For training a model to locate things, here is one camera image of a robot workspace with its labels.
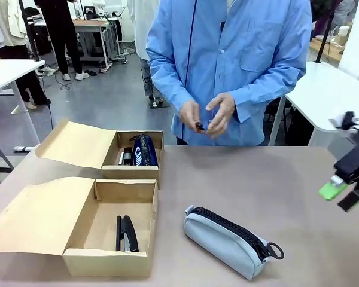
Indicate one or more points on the light grey pencil case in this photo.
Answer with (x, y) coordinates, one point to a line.
(221, 242)

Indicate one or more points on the small black object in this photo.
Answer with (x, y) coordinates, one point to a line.
(201, 125)

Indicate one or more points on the navy blue pencil case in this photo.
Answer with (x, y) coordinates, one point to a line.
(145, 152)

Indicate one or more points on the white marker black cap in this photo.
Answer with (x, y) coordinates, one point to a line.
(121, 160)

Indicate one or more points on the thin black pen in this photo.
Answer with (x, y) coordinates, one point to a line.
(118, 233)

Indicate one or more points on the brown cardboard box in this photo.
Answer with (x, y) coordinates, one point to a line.
(48, 221)
(74, 143)

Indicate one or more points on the person's right forearm blue sleeve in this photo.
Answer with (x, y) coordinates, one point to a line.
(167, 86)

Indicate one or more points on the person's left forearm blue sleeve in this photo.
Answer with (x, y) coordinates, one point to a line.
(266, 92)

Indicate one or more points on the person's left hand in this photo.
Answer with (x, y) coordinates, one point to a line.
(227, 110)

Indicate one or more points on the person's right hand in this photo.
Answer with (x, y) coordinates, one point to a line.
(190, 115)

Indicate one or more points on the white table rounded corner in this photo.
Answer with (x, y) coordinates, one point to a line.
(323, 95)

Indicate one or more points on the wooden bench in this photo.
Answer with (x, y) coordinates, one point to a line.
(332, 51)

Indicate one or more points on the white cylinder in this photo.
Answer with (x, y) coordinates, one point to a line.
(344, 33)

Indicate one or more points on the black stand pole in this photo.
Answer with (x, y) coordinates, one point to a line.
(326, 33)

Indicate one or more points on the person in blue shirt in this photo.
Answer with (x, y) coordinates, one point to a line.
(212, 59)

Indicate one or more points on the black shoes on floor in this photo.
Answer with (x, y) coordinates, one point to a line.
(91, 72)

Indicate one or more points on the grey metal workbench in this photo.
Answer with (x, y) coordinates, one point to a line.
(92, 30)

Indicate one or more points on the white power strip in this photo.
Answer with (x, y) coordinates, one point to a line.
(22, 149)

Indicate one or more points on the person in black clothes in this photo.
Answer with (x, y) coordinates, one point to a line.
(60, 30)

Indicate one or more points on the black tripod pole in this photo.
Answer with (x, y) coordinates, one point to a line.
(28, 30)

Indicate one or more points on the white table square corner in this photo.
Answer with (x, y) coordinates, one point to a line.
(6, 71)

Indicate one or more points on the person in beige jacket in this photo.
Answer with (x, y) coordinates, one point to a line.
(12, 24)

